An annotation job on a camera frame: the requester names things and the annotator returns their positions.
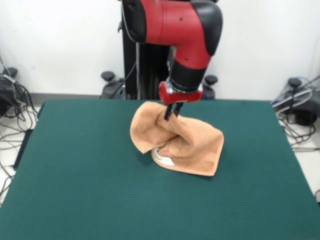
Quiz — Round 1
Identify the dark green table cloth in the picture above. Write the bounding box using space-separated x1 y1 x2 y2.
0 99 320 240

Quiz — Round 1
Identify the black pedestal foot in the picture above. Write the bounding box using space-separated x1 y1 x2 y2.
0 66 19 116
272 77 320 126

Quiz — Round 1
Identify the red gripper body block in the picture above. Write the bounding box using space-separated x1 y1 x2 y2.
158 81 205 105

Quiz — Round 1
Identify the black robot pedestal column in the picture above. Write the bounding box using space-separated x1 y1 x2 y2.
117 21 176 101

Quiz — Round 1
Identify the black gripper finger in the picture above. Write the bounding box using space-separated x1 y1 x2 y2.
174 102 185 117
163 103 174 122

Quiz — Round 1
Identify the black pedestal leg with knob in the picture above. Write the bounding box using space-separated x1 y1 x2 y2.
199 74 219 100
99 71 127 100

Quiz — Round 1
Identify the tan terry towel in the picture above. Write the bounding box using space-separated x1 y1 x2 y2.
129 101 225 177

